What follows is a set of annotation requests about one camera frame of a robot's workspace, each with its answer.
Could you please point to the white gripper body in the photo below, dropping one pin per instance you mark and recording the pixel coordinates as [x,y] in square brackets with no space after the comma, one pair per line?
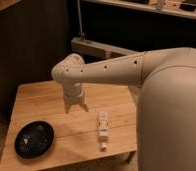
[73,94]

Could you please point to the wooden shelf with items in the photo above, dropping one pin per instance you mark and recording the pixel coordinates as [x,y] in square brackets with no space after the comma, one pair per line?
[178,8]

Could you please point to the small white labelled bottle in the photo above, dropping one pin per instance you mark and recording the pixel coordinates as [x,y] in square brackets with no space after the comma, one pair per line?
[103,127]

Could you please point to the grey metal beam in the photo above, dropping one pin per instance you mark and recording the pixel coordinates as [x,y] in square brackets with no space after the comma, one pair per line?
[86,47]

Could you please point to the light wooden table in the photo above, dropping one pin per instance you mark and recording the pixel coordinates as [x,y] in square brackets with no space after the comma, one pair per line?
[76,137]

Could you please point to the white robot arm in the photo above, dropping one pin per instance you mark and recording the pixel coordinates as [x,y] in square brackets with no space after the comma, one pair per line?
[166,108]

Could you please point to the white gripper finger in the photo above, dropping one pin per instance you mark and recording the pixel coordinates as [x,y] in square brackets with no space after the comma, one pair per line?
[84,106]
[67,108]

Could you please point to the dark wooden cabinet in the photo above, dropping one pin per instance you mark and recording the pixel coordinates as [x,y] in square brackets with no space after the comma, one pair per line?
[34,35]

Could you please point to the vertical metal pole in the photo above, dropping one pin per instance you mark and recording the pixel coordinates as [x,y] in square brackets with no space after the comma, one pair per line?
[81,32]

